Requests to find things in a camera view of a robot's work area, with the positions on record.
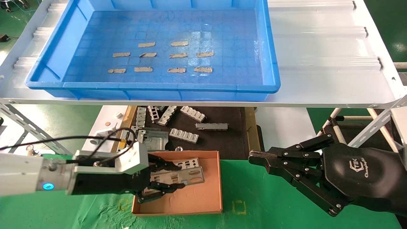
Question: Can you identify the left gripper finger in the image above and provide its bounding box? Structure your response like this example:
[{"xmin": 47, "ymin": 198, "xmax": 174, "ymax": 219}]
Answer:
[
  {"xmin": 137, "ymin": 182, "xmax": 186, "ymax": 204},
  {"xmin": 148, "ymin": 153, "xmax": 182, "ymax": 174}
]

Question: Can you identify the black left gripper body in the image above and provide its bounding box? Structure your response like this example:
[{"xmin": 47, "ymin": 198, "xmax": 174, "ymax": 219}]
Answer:
[{"xmin": 71, "ymin": 158, "xmax": 152, "ymax": 196}]

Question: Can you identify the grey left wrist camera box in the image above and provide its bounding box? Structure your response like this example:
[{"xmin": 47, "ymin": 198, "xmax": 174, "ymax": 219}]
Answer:
[{"xmin": 72, "ymin": 142, "xmax": 149, "ymax": 175}]

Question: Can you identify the black fabric rack shelf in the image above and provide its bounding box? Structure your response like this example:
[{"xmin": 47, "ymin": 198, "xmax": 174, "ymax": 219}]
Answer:
[{"xmin": 337, "ymin": 120, "xmax": 399, "ymax": 153}]

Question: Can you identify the tan rack pipe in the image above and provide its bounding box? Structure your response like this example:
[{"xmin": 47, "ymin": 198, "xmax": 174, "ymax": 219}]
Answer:
[{"xmin": 367, "ymin": 108, "xmax": 400, "ymax": 154}]

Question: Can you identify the black left wrist camera cable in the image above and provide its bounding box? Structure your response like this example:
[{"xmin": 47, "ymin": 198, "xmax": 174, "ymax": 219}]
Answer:
[{"xmin": 0, "ymin": 127, "xmax": 138, "ymax": 167}]

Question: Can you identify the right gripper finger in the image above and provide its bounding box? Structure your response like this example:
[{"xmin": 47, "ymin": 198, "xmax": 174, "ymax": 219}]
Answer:
[
  {"xmin": 249, "ymin": 160, "xmax": 346, "ymax": 217},
  {"xmin": 249, "ymin": 134, "xmax": 335, "ymax": 166}
]

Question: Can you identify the large blue plastic tray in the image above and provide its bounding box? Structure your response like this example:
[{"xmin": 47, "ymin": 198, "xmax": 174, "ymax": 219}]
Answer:
[{"xmin": 25, "ymin": 0, "xmax": 281, "ymax": 102}]

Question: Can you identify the white metal shelf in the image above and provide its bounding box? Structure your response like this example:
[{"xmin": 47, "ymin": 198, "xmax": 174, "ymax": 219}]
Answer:
[{"xmin": 0, "ymin": 0, "xmax": 407, "ymax": 108}]

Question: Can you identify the perforated grey shelf post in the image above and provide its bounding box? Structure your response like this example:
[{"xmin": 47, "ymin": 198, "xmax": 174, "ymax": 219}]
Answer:
[
  {"xmin": 0, "ymin": 103, "xmax": 72, "ymax": 156},
  {"xmin": 348, "ymin": 95, "xmax": 407, "ymax": 148}
]

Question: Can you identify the shallow brown cardboard box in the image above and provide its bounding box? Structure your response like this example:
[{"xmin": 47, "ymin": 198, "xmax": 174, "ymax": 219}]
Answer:
[{"xmin": 131, "ymin": 150, "xmax": 224, "ymax": 217}]

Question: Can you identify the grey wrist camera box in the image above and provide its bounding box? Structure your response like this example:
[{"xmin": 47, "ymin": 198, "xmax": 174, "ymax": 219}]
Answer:
[
  {"xmin": 72, "ymin": 142, "xmax": 149, "ymax": 175},
  {"xmin": 390, "ymin": 107, "xmax": 407, "ymax": 150}
]

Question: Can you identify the large grey metal plate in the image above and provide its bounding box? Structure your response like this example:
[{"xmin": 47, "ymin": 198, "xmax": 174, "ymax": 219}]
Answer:
[{"xmin": 130, "ymin": 127, "xmax": 170, "ymax": 152}]

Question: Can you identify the grey slotted metal bracket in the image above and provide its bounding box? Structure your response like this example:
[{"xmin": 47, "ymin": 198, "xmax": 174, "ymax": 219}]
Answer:
[
  {"xmin": 169, "ymin": 128, "xmax": 200, "ymax": 144},
  {"xmin": 136, "ymin": 107, "xmax": 147, "ymax": 127},
  {"xmin": 180, "ymin": 106, "xmax": 206, "ymax": 123},
  {"xmin": 157, "ymin": 106, "xmax": 178, "ymax": 126},
  {"xmin": 148, "ymin": 106, "xmax": 160, "ymax": 124}
]

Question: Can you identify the long grey metal bar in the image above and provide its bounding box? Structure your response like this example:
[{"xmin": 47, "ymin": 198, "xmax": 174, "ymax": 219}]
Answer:
[{"xmin": 195, "ymin": 123, "xmax": 229, "ymax": 131}]

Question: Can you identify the green table mat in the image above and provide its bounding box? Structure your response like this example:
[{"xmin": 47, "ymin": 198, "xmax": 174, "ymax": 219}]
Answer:
[{"xmin": 0, "ymin": 154, "xmax": 407, "ymax": 229}]

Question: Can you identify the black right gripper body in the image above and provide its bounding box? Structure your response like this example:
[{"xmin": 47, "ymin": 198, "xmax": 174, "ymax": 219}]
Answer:
[{"xmin": 321, "ymin": 142, "xmax": 407, "ymax": 217}]

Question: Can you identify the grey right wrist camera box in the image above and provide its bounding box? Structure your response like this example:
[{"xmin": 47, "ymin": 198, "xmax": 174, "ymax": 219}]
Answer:
[{"xmin": 390, "ymin": 107, "xmax": 407, "ymax": 150}]

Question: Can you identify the silver metal io shield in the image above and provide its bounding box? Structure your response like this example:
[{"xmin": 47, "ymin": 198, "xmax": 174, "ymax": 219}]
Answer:
[
  {"xmin": 173, "ymin": 157, "xmax": 201, "ymax": 170},
  {"xmin": 143, "ymin": 166, "xmax": 205, "ymax": 196}
]

